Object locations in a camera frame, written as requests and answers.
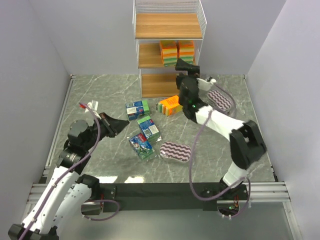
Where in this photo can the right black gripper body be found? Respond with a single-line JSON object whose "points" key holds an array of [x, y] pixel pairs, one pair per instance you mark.
{"points": [[187, 73]]}

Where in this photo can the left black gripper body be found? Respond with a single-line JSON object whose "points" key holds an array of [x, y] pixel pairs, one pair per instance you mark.
{"points": [[106, 126]]}

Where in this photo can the orange sponge pack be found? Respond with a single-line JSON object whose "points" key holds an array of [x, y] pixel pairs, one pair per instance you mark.
{"points": [[169, 106], [169, 52], [186, 50]]}

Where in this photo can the blue green sponge pack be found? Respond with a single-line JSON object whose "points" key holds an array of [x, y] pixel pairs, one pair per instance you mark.
{"points": [[142, 147], [149, 129], [136, 109]]}

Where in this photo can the purple wavy sponge pack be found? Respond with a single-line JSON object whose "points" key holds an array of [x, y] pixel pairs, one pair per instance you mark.
{"points": [[220, 102], [175, 151]]}

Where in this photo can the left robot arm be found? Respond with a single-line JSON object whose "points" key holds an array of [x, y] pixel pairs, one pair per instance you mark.
{"points": [[68, 187]]}

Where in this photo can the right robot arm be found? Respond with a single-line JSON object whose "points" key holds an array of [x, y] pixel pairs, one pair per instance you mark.
{"points": [[246, 142]]}

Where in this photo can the middle wooden shelf board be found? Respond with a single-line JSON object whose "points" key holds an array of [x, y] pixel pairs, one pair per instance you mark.
{"points": [[149, 56]]}

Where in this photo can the top wooden shelf board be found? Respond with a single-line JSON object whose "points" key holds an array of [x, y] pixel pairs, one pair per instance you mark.
{"points": [[163, 26]]}

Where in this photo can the black base beam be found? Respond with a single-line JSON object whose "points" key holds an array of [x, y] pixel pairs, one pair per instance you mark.
{"points": [[165, 196]]}

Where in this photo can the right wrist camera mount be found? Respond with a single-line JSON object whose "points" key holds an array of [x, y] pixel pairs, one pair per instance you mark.
{"points": [[205, 84]]}

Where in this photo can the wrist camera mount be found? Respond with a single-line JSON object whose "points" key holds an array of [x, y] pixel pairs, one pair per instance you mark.
{"points": [[93, 105], [205, 84]]}

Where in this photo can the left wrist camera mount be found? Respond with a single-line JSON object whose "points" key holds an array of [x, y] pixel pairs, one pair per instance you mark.
{"points": [[93, 105]]}

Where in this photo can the white wire shelf rack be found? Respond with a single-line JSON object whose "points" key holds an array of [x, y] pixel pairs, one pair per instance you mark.
{"points": [[169, 6]]}

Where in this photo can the left aluminium rail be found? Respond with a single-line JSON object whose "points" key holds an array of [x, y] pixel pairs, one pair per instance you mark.
{"points": [[75, 92]]}

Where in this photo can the aluminium rail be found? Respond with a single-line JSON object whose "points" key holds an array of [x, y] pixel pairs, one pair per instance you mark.
{"points": [[75, 92], [264, 188]]}

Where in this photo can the right aluminium rail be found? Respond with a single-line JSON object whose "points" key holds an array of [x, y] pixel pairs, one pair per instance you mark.
{"points": [[264, 188]]}

